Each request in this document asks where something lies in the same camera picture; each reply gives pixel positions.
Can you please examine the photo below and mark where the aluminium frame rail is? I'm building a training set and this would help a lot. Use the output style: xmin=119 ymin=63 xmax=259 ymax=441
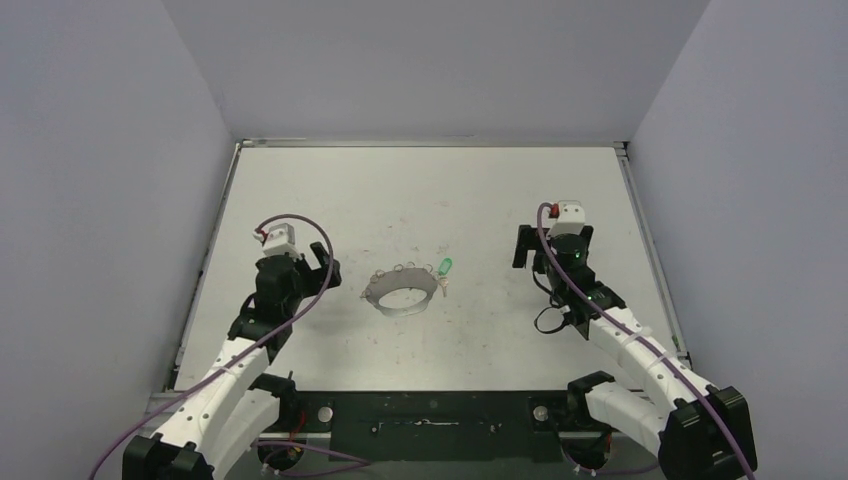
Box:
xmin=138 ymin=391 xmax=193 ymax=437

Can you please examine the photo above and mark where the purple cable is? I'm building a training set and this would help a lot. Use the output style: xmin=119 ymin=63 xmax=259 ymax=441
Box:
xmin=89 ymin=213 xmax=372 ymax=480
xmin=535 ymin=202 xmax=757 ymax=480

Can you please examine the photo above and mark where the key with green tag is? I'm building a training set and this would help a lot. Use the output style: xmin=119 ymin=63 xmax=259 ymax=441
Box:
xmin=436 ymin=257 xmax=453 ymax=279

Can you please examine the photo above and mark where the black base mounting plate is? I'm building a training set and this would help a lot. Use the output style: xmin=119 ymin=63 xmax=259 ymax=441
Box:
xmin=263 ymin=390 xmax=613 ymax=463

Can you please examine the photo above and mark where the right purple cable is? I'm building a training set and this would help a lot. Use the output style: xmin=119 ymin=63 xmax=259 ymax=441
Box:
xmin=535 ymin=202 xmax=757 ymax=480

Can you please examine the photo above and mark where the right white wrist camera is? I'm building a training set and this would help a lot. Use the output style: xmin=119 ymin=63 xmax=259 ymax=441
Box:
xmin=547 ymin=200 xmax=586 ymax=238

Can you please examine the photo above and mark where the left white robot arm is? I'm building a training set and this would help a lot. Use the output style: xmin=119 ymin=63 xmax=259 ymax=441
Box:
xmin=121 ymin=242 xmax=341 ymax=479

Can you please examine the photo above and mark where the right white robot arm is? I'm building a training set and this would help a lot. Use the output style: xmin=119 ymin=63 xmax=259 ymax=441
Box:
xmin=512 ymin=225 xmax=758 ymax=479

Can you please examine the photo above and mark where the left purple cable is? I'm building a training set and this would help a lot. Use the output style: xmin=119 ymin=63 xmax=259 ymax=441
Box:
xmin=89 ymin=213 xmax=372 ymax=480

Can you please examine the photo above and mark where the large metal keyring plate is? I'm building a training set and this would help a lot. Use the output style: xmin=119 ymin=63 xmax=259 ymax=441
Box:
xmin=359 ymin=262 xmax=444 ymax=318

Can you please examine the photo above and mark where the key with red tag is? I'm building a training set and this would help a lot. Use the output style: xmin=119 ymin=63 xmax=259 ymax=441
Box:
xmin=438 ymin=278 xmax=449 ymax=297

